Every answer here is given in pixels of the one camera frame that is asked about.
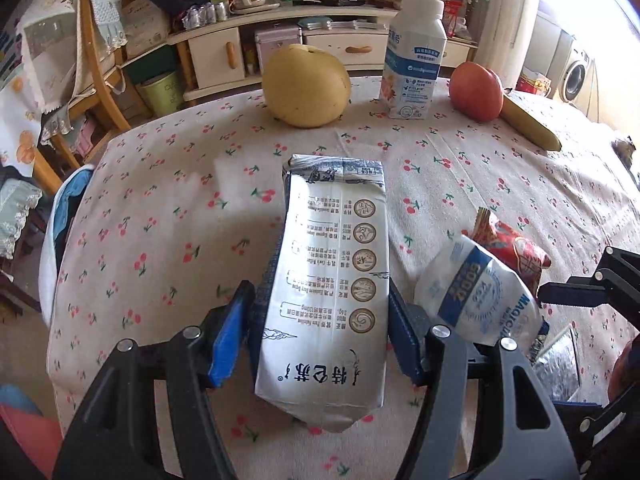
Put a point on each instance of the cherry print tablecloth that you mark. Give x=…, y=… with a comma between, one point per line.
x=175, y=185

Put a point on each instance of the red orange snack packet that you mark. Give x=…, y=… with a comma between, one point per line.
x=520, y=255

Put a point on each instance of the yellow banana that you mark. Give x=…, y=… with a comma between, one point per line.
x=530, y=122

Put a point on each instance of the white milk bottle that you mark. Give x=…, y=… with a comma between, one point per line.
x=412, y=65

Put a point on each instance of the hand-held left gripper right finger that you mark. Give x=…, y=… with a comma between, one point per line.
x=402, y=340

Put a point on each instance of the pink metal case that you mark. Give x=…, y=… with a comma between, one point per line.
x=277, y=42

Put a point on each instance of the blue white cloth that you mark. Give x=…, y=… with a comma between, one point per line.
x=70, y=195

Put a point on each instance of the green lace chair cloth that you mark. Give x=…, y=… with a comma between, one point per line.
x=105, y=17

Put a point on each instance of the pink plastic basin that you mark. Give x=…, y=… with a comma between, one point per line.
x=30, y=435

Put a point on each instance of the wooden chair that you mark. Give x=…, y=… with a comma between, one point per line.
x=102, y=95

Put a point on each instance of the green bucket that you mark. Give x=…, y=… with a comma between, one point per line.
x=160, y=92

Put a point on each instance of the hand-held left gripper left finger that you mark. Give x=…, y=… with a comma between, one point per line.
x=227, y=340

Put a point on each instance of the red shopping bag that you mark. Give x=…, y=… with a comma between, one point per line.
x=534, y=86

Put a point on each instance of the yellow pear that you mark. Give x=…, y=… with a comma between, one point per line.
x=305, y=85

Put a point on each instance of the orange print cloth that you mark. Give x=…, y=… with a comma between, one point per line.
x=20, y=125

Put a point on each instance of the green lace seat cushion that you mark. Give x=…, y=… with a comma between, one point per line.
x=17, y=215

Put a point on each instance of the white curtain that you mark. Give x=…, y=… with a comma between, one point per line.
x=510, y=20

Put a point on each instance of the square silver foil container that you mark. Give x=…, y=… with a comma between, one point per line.
x=562, y=365

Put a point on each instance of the white lace cover cloth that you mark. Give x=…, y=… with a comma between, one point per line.
x=50, y=50

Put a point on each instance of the row of silver tins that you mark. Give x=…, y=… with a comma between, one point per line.
x=205, y=14

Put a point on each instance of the cardboard box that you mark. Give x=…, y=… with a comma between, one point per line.
x=145, y=27

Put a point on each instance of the washing machine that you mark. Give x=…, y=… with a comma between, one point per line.
x=577, y=77

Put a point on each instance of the small blue label plastic bottle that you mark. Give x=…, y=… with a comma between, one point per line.
x=475, y=290

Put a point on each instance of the cream wooden cabinet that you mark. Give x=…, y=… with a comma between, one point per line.
x=212, y=55

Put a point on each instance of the red apple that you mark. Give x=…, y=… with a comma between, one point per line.
x=475, y=90

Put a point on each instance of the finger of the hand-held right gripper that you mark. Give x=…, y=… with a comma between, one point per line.
x=615, y=415
x=575, y=294

